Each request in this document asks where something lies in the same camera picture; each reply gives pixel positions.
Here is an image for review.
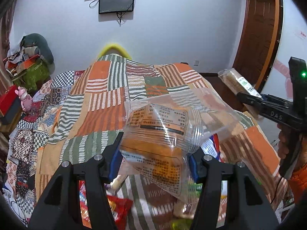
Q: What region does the yellow pillow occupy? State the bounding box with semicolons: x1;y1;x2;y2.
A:
97;43;132;59

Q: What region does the patchwork striped bed cover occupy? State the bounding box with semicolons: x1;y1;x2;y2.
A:
3;54;280;229

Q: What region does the red black box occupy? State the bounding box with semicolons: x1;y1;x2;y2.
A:
0;85;21;125

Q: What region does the square toast bread pack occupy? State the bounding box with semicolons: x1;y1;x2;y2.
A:
173;199;199;220

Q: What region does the pink toy figure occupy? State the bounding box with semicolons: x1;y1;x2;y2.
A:
15;86;33;113

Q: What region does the white blue snack bag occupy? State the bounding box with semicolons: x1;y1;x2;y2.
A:
201;134;221;162

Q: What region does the dark green cushion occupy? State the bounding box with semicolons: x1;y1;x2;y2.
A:
20;33;54;64

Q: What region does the red noodle snack bag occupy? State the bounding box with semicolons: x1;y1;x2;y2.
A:
78;181;133;229

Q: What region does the green box with clutter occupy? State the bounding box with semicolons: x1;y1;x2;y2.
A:
5;55;50;92

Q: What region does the person's right hand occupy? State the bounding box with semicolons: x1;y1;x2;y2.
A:
277;124;306;171

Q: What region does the brown wooden door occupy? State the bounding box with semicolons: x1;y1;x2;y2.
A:
233;0;283;92

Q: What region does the green lid round container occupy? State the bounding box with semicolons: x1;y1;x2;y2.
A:
170;218;192;230

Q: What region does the purple label cake roll pack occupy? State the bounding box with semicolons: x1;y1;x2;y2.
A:
105;174;128;193

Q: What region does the wall mounted black monitor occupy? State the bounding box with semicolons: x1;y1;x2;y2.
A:
98;0;135;14

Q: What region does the clear bag orange snack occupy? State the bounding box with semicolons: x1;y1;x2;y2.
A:
120;88;239;204

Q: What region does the brown bread bag green tie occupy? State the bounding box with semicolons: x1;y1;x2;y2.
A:
217;68;263;121

